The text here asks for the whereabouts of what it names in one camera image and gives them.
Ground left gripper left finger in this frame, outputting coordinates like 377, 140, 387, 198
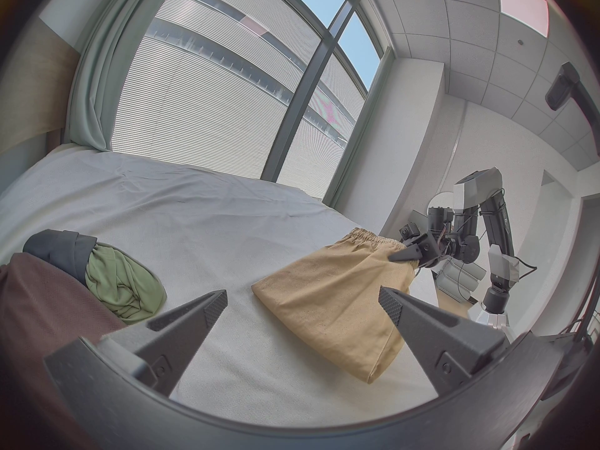
99, 290, 229, 398

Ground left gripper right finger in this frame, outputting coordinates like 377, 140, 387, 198
379, 286, 507, 398

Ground tan shorts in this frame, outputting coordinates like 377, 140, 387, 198
252, 227, 418, 384

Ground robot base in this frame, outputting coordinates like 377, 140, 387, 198
438, 261, 512, 329

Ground bed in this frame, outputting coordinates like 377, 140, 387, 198
0, 17, 441, 428

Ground green garment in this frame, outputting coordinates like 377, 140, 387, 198
85, 243, 168, 324

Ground brown shorts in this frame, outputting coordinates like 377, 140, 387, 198
0, 251, 127, 439

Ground black garment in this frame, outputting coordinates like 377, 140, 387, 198
22, 230, 98, 286

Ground window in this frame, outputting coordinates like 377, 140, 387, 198
110, 0, 392, 205

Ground blue-green curtain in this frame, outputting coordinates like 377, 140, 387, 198
68, 0, 183, 153

